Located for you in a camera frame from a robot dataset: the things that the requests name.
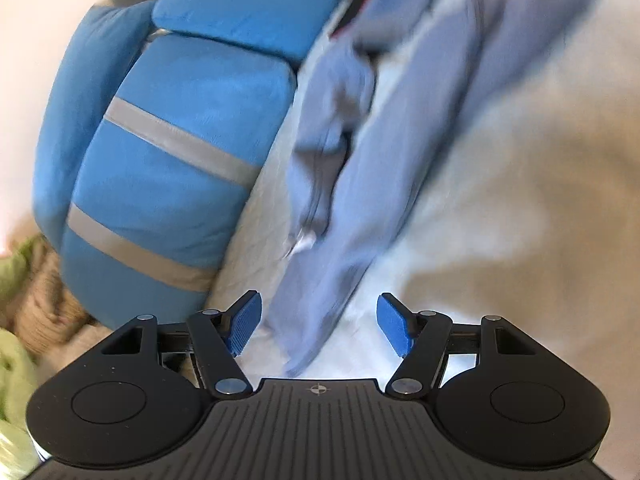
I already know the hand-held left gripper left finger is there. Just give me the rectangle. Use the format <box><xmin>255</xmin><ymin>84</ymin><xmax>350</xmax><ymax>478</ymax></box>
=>
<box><xmin>102</xmin><ymin>290</ymin><xmax>263</xmax><ymax>401</ymax></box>

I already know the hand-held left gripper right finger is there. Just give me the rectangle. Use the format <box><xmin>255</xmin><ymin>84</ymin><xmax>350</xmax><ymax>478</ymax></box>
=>
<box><xmin>376</xmin><ymin>292</ymin><xmax>538</xmax><ymax>401</ymax></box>

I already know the grey-blue sweater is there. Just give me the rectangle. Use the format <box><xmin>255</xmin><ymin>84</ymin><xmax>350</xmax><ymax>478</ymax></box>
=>
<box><xmin>272</xmin><ymin>0</ymin><xmax>608</xmax><ymax>378</ymax></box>

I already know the blue grey-striped pillow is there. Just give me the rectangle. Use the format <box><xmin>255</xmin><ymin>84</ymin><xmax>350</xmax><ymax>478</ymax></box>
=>
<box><xmin>31</xmin><ymin>0</ymin><xmax>157</xmax><ymax>243</ymax></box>
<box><xmin>151</xmin><ymin>0</ymin><xmax>370</xmax><ymax>64</ymax></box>
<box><xmin>61</xmin><ymin>34</ymin><xmax>299</xmax><ymax>330</ymax></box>

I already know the white quilted bedspread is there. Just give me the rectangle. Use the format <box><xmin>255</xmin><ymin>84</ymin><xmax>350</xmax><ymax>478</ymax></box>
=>
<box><xmin>200</xmin><ymin>0</ymin><xmax>640</xmax><ymax>411</ymax></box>

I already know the light green cloth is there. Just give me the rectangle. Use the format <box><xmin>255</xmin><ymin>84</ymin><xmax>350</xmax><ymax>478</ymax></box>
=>
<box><xmin>0</xmin><ymin>327</ymin><xmax>44</xmax><ymax>466</ymax></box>
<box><xmin>0</xmin><ymin>235</ymin><xmax>49</xmax><ymax>307</ymax></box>

